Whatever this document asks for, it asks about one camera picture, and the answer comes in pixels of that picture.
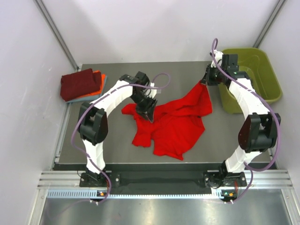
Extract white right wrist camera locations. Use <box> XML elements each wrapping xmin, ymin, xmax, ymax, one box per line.
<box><xmin>210</xmin><ymin>50</ymin><xmax>223</xmax><ymax>68</ymax></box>

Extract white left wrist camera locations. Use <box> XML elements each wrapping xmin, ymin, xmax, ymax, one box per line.
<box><xmin>148</xmin><ymin>82</ymin><xmax>161</xmax><ymax>96</ymax></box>

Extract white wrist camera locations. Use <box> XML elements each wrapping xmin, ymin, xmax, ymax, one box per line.
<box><xmin>148</xmin><ymin>82</ymin><xmax>161</xmax><ymax>96</ymax></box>
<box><xmin>210</xmin><ymin>50</ymin><xmax>223</xmax><ymax>68</ymax></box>

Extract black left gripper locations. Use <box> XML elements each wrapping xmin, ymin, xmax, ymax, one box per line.
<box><xmin>129</xmin><ymin>91</ymin><xmax>157</xmax><ymax>122</ymax></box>

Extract red t shirt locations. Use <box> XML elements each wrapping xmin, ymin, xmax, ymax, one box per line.
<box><xmin>121</xmin><ymin>82</ymin><xmax>212</xmax><ymax>160</ymax></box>

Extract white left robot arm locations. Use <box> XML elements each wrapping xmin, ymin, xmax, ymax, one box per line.
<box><xmin>78</xmin><ymin>72</ymin><xmax>159</xmax><ymax>187</ymax></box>

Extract green plastic laundry basket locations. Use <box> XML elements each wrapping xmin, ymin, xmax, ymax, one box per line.
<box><xmin>222</xmin><ymin>48</ymin><xmax>282</xmax><ymax>104</ymax></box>

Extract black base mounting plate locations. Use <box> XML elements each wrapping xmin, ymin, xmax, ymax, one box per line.
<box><xmin>79</xmin><ymin>170</ymin><xmax>247</xmax><ymax>188</ymax></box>

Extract slotted cable duct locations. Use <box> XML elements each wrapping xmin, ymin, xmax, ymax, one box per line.
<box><xmin>47</xmin><ymin>189</ymin><xmax>236</xmax><ymax>199</ymax></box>

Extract orange folded shirt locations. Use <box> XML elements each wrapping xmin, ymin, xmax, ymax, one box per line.
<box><xmin>79</xmin><ymin>70</ymin><xmax>103</xmax><ymax>98</ymax></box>

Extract dark red folded shirt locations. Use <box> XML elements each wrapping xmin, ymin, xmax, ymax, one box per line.
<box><xmin>60</xmin><ymin>68</ymin><xmax>93</xmax><ymax>101</ymax></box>

